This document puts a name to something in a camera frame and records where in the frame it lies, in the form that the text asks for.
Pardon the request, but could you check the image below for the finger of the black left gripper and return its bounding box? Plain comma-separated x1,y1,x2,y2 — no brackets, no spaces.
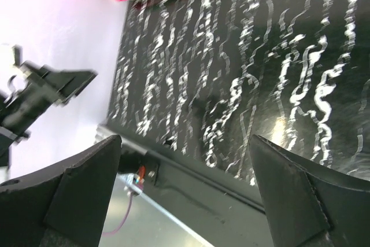
56,71,97,103

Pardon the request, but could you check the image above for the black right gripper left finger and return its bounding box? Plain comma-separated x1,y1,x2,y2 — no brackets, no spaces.
1,135,121,246

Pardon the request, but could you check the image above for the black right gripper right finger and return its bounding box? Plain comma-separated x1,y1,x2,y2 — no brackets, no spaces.
249,135,369,246

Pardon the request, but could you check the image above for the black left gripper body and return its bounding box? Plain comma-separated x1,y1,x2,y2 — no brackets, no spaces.
1,61,66,140

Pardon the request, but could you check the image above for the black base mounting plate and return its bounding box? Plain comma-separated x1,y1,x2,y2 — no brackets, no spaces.
95,124,273,246

